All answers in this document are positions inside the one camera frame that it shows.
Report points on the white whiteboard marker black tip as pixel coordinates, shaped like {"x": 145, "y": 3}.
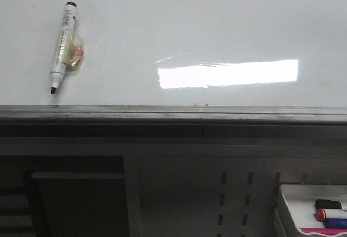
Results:
{"x": 69, "y": 48}

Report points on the white whiteboard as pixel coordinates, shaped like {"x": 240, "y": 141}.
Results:
{"x": 179, "y": 52}

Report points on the white slotted pegboard panel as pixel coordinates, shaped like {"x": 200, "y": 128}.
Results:
{"x": 222, "y": 196}

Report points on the dark cabinet panel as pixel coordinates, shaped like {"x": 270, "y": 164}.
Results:
{"x": 77, "y": 203}

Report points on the white plastic marker tray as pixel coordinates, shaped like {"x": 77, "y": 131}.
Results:
{"x": 296, "y": 207}

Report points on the black capped marker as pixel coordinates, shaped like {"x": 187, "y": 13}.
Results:
{"x": 327, "y": 204}

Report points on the red capped marker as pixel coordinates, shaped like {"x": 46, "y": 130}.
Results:
{"x": 324, "y": 214}

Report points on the blue capped marker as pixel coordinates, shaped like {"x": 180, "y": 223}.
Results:
{"x": 333, "y": 223}

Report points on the pink eraser edge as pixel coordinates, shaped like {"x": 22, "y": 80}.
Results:
{"x": 324, "y": 231}

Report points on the dark metal whiteboard frame rail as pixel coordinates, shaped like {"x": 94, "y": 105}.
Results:
{"x": 173, "y": 121}

